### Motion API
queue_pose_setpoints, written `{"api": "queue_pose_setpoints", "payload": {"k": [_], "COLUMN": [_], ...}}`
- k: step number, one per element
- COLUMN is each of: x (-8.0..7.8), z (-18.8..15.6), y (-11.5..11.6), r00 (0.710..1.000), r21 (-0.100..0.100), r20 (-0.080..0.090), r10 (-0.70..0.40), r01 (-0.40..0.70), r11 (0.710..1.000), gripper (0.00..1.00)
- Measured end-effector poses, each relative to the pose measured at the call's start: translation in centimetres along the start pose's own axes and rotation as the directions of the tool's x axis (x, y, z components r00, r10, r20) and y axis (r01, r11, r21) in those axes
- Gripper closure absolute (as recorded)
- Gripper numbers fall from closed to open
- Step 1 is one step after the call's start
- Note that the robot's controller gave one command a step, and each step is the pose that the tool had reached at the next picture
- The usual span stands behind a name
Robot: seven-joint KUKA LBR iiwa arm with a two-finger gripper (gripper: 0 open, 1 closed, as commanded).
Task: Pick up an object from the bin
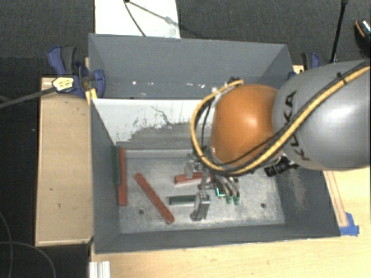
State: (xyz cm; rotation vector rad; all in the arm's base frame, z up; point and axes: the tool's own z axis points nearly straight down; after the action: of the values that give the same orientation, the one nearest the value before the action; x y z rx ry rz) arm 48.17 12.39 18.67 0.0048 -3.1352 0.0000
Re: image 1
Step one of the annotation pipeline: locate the red-brown flat block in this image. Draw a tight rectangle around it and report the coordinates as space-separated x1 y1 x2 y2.
133 172 176 225
117 147 129 207
174 171 210 186

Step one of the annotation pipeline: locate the dark green flat block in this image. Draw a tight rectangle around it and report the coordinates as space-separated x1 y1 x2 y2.
168 195 198 206
111 146 121 185

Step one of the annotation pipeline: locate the black cylinder on white bracket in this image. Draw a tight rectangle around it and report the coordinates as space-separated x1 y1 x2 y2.
264 158 299 177

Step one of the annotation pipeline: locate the grey metal bin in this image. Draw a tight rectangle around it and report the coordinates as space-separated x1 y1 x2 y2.
88 33 341 254

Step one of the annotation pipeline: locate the pale wood flat board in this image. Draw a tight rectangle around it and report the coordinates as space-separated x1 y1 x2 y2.
35 76 94 247

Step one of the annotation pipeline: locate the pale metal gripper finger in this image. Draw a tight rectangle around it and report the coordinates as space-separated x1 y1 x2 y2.
190 192 211 222
185 153 203 180

